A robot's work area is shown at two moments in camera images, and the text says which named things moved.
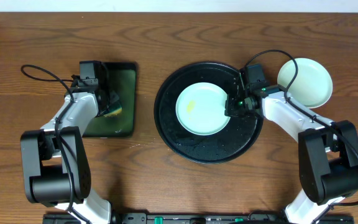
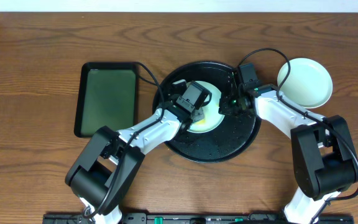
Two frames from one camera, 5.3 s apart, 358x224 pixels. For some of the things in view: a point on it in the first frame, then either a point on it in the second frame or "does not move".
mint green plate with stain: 313,85 does not move
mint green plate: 200,108 does not move
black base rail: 199,218 does not move
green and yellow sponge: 114,113 → 202,122
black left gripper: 111,104 → 196,115
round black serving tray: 215,148 does not move
